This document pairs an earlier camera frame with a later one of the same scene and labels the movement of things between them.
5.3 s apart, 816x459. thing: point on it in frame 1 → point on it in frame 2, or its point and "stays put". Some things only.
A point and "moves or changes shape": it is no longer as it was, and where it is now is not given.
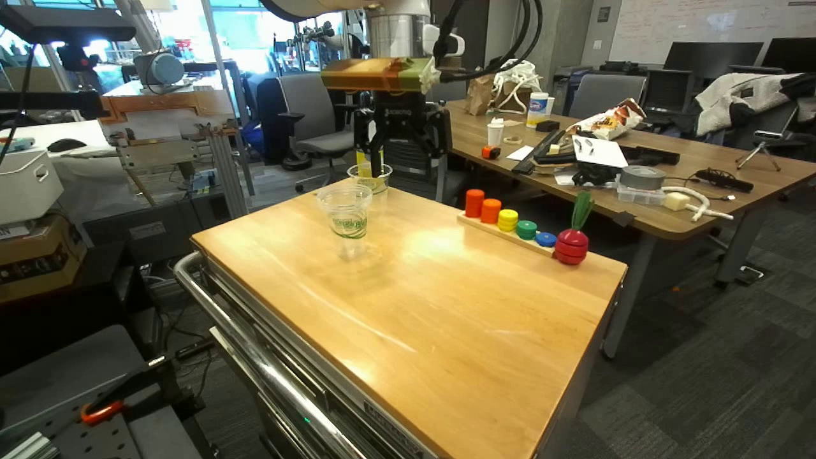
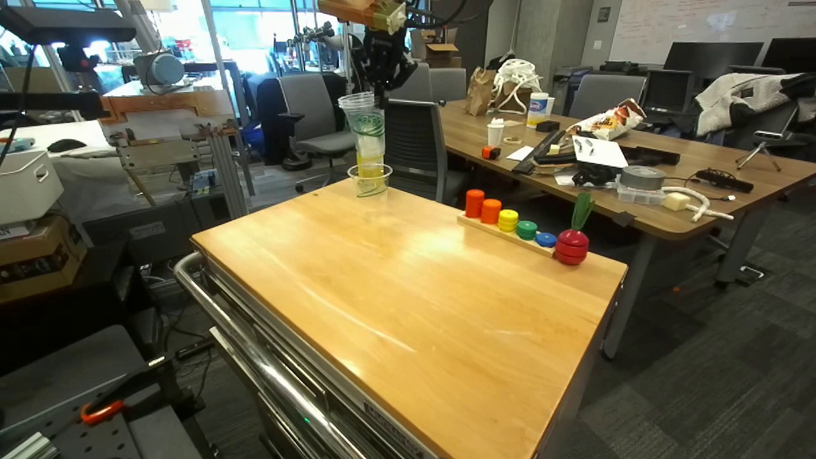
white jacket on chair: (744, 90) stays put
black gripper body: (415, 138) → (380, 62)
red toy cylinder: (474, 202) stays put
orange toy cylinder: (490, 211) stays put
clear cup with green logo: (348, 208) moves or changes shape
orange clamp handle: (99, 413) stays put
